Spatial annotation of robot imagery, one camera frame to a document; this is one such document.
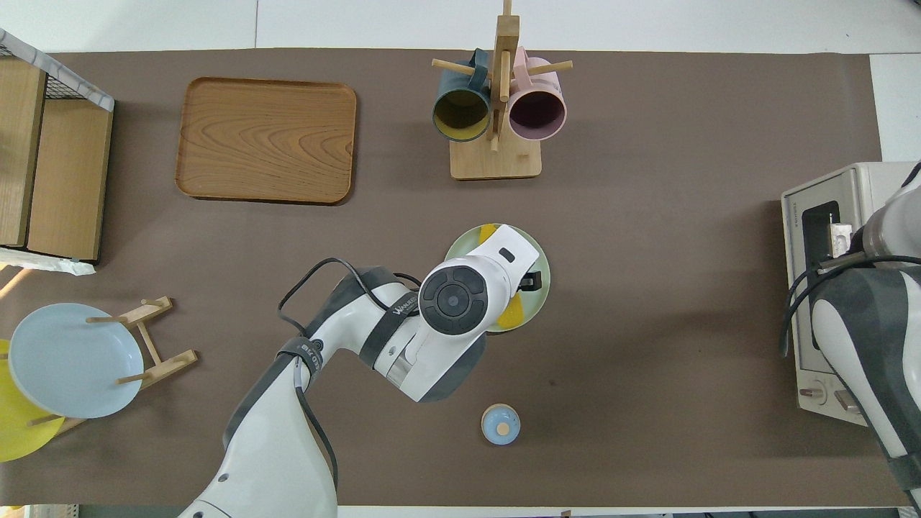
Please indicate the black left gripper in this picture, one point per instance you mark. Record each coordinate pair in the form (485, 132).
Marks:
(531, 282)

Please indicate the pale green plate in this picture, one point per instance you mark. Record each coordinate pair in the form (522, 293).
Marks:
(460, 252)

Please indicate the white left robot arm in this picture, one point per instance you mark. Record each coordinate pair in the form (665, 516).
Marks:
(273, 460)

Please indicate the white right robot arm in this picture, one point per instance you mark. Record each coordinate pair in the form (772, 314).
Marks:
(863, 338)

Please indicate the white toaster oven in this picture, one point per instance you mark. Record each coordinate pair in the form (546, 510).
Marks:
(863, 176)

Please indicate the brown table mat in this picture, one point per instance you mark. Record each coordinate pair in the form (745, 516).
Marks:
(647, 288)

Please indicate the wooden mug tree stand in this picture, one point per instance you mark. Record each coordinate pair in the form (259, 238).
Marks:
(496, 162)

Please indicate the blue call bell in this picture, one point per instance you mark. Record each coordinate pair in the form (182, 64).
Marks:
(501, 424)

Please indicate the pink mug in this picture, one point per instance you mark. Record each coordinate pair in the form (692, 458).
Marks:
(536, 115)

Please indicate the dark teal mug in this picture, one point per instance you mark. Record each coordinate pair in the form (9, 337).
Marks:
(460, 115)

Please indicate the wooden tray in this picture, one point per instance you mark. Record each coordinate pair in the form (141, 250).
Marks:
(266, 140)

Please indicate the wooden plate rack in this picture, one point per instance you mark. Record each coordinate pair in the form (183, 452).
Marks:
(169, 363)

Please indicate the light blue plate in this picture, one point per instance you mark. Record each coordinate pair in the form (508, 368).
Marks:
(75, 360)

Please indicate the yellow plate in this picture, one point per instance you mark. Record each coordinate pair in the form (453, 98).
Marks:
(18, 439)

